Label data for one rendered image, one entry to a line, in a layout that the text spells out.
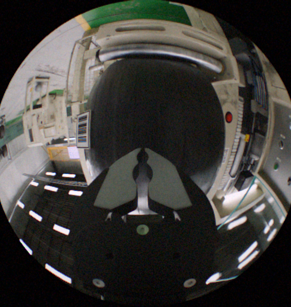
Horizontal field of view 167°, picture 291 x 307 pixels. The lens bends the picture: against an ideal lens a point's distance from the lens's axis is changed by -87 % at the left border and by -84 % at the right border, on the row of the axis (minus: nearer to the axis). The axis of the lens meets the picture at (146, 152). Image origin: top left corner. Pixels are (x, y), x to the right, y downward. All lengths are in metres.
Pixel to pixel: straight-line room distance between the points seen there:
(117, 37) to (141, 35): 0.06
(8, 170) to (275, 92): 11.99
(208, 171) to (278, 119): 0.48
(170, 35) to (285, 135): 0.54
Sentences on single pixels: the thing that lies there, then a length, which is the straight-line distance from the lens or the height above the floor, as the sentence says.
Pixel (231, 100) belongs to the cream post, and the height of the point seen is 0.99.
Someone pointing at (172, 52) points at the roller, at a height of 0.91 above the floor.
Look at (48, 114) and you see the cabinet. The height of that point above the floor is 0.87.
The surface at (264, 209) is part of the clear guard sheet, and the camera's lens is 0.61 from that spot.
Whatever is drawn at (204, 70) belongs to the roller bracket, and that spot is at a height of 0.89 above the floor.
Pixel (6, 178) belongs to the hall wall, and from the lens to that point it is 11.43.
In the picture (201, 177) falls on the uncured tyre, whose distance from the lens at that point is 0.19.
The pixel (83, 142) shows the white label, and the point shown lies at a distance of 0.18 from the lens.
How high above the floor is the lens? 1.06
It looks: 25 degrees up
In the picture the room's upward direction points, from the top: 179 degrees counter-clockwise
